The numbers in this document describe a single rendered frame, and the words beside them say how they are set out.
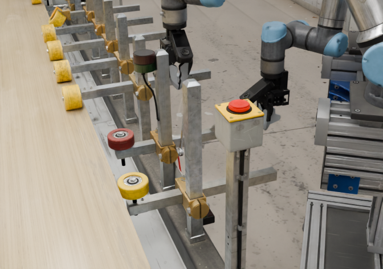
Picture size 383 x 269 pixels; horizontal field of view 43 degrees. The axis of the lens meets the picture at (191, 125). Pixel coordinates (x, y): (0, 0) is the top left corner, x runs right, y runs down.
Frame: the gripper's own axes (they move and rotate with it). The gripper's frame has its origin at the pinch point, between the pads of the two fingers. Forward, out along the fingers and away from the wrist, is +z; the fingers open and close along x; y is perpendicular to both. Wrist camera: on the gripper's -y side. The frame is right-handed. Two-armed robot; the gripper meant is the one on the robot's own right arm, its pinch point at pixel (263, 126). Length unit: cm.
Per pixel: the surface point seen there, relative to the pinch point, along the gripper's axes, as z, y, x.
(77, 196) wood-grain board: -7, -65, -27
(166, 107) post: -17.1, -35.3, -6.4
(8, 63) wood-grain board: -7, -78, 77
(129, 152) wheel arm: -2.2, -46.7, -2.4
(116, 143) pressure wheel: -7, -50, -4
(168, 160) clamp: -0.7, -36.2, -9.1
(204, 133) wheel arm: -3.2, -21.8, -2.0
